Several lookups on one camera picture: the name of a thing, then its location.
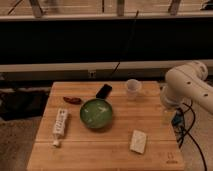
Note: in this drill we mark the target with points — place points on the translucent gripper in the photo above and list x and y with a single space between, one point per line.
168 115

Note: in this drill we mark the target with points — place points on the white sponge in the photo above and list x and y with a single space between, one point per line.
138 141

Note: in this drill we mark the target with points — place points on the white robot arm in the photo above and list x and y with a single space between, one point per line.
185 81

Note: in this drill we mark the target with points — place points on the green ceramic bowl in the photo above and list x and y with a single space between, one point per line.
96 113

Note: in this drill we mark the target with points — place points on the black rectangular phone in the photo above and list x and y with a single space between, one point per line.
104 91

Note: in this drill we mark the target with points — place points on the red chili pepper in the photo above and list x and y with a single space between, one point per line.
72 100

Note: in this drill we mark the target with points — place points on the white toothpaste tube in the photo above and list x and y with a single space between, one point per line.
59 126

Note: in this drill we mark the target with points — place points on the white wall outlet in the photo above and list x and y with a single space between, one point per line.
92 74

